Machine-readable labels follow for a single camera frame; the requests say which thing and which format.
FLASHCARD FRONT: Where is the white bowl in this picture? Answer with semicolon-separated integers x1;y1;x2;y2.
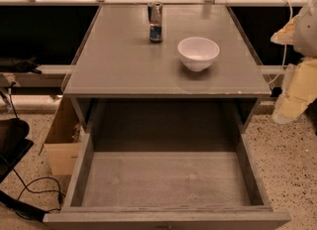
177;37;220;71

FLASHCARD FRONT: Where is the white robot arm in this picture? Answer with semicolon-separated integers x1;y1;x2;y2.
270;0;317;124

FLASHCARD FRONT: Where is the black cloth on rail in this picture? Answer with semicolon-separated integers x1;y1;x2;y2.
0;57;42;74

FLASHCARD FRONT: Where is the open grey top drawer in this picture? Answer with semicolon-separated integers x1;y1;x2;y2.
44;100;290;230

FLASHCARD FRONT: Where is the black monitor stand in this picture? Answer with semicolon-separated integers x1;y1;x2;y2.
0;118;34;182

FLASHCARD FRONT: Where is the black cable on floor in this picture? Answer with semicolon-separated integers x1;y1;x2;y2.
0;154;66;214

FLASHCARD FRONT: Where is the redbull can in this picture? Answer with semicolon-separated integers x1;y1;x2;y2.
148;1;162;43

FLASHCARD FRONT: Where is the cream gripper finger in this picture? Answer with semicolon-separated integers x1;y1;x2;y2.
272;57;317;124
270;16;298;46

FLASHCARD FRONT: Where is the white hanging cable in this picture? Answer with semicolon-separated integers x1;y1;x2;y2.
266;0;295;86

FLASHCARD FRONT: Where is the grey cabinet with top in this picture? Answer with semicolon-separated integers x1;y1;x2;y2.
63;4;270;137

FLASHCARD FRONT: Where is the cardboard box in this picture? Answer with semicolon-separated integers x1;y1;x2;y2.
44;97;81;175

